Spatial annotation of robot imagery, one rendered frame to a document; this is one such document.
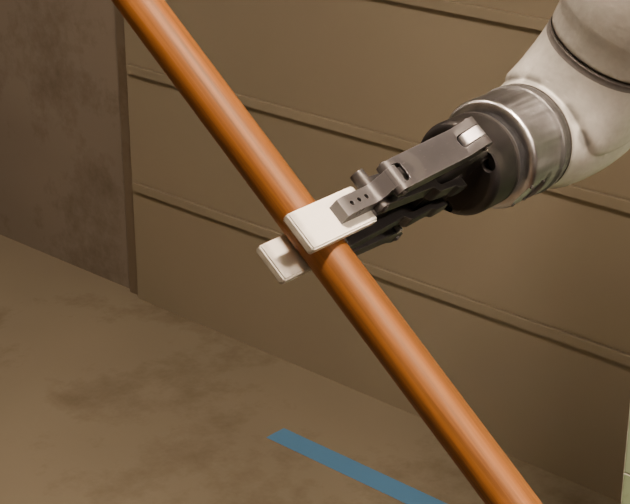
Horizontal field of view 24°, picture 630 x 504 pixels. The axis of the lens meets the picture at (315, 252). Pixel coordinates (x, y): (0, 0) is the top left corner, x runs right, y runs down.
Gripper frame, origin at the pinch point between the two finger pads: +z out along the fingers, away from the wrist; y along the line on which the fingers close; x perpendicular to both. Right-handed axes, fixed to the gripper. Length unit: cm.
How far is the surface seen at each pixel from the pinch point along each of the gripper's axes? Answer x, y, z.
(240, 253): 93, 294, -275
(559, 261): 16, 183, -269
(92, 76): 185, 310, -283
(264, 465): 23, 280, -216
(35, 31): 218, 323, -285
